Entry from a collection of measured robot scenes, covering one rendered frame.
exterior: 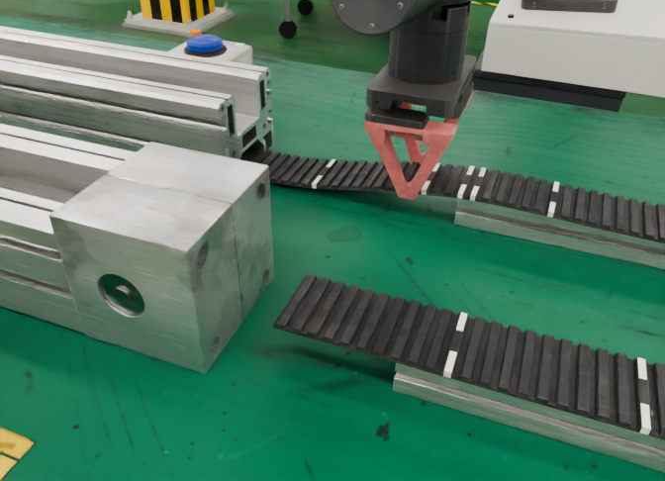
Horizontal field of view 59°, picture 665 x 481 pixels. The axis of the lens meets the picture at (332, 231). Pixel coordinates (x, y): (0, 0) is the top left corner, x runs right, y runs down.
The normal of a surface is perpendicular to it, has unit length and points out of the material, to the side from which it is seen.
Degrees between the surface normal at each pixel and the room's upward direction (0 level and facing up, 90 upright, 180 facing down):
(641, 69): 90
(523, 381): 0
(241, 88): 90
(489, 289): 0
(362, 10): 90
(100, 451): 0
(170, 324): 90
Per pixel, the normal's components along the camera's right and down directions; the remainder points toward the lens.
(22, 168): -0.35, 0.54
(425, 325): 0.02, -0.82
